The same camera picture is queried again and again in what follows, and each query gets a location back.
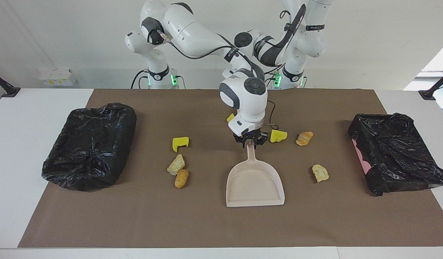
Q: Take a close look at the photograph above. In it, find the orange striped croissant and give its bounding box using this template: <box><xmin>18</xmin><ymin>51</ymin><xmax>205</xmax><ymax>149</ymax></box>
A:
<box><xmin>295</xmin><ymin>131</ymin><xmax>314</xmax><ymax>147</ymax></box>

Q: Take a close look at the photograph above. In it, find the beige plastic dustpan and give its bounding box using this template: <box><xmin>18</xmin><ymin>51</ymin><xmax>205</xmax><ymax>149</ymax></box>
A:
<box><xmin>226</xmin><ymin>140</ymin><xmax>285</xmax><ymax>208</ymax></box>

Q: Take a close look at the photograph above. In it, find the notched yellow sponge piece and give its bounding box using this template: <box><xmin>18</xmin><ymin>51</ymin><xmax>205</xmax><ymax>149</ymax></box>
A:
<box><xmin>172</xmin><ymin>137</ymin><xmax>190</xmax><ymax>153</ymax></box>

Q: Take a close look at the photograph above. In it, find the brown bread roll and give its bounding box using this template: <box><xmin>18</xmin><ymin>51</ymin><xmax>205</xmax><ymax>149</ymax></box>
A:
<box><xmin>174</xmin><ymin>169</ymin><xmax>189</xmax><ymax>189</ymax></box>

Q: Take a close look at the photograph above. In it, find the pink bin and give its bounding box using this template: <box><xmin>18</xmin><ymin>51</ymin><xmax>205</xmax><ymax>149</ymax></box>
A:
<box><xmin>352</xmin><ymin>138</ymin><xmax>372</xmax><ymax>174</ymax></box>

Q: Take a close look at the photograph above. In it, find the black trash bag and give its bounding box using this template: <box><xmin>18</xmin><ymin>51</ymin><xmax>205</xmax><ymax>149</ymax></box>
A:
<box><xmin>348</xmin><ymin>113</ymin><xmax>443</xmax><ymax>196</ymax></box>
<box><xmin>41</xmin><ymin>103</ymin><xmax>137</xmax><ymax>191</ymax></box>

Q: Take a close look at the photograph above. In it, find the brown paper table mat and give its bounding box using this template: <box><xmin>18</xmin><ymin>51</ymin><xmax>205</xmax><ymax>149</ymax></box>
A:
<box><xmin>18</xmin><ymin>88</ymin><xmax>443</xmax><ymax>249</ymax></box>

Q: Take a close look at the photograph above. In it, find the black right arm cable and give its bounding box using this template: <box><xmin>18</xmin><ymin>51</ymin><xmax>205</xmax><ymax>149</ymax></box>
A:
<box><xmin>157</xmin><ymin>31</ymin><xmax>280</xmax><ymax>131</ymax></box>

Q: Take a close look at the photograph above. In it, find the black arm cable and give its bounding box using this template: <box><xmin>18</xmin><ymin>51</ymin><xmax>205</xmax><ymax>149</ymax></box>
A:
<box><xmin>157</xmin><ymin>31</ymin><xmax>280</xmax><ymax>131</ymax></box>
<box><xmin>265</xmin><ymin>4</ymin><xmax>308</xmax><ymax>76</ymax></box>

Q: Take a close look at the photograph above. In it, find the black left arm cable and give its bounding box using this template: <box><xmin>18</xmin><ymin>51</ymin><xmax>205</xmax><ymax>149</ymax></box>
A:
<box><xmin>265</xmin><ymin>4</ymin><xmax>308</xmax><ymax>76</ymax></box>

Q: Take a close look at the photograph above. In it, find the black base cable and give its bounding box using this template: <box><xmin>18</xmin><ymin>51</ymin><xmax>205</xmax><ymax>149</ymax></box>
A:
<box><xmin>131</xmin><ymin>69</ymin><xmax>151</xmax><ymax>90</ymax></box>

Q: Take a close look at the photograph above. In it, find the black camera stand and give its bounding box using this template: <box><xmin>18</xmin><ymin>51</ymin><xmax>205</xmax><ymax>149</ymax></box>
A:
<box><xmin>0</xmin><ymin>68</ymin><xmax>20</xmax><ymax>98</ymax></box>
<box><xmin>419</xmin><ymin>69</ymin><xmax>443</xmax><ymax>101</ymax></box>

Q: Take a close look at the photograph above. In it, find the white wall box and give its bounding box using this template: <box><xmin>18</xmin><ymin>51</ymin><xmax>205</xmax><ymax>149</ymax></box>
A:
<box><xmin>38</xmin><ymin>68</ymin><xmax>77</xmax><ymax>87</ymax></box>

